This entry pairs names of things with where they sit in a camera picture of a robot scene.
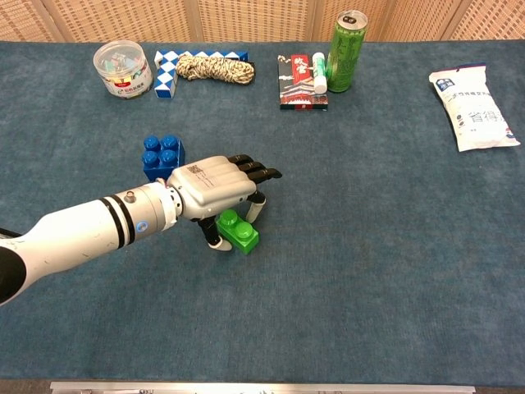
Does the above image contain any woven folding screen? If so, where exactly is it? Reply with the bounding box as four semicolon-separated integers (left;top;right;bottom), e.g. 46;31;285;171
0;0;525;44

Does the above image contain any coiled patterned rope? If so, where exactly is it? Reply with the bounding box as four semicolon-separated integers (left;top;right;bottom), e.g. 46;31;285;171
176;55;256;86

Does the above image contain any blue toy brick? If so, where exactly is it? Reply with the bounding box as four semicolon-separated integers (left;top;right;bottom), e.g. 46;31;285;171
141;134;188;183

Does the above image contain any palace print card box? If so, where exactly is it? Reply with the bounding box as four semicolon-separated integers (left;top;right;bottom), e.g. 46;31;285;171
277;53;331;111

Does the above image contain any clear jar of binder clips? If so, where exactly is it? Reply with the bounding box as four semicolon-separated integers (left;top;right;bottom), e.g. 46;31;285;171
93;39;153;100

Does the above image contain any green drink can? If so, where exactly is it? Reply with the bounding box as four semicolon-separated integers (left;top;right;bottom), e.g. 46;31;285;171
326;10;369;94

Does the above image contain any white snack bag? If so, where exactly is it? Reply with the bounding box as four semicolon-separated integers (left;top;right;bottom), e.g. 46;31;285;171
428;62;522;153

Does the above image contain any green toy brick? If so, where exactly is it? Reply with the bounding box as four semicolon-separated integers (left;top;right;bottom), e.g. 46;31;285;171
215;208;260;256

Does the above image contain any aluminium table edge rail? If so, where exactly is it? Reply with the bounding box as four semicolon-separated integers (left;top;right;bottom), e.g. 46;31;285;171
49;380;477;394

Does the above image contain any white green glue stick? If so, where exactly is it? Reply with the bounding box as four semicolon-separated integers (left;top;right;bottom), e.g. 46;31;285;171
312;52;328;94

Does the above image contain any blue white snake puzzle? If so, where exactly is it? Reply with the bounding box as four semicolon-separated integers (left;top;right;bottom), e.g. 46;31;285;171
153;49;249;99

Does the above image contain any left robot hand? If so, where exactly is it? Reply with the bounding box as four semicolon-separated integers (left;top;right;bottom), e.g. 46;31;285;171
166;153;284;252

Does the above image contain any blue felt table mat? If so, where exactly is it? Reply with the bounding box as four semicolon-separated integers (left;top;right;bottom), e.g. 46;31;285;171
0;39;525;381

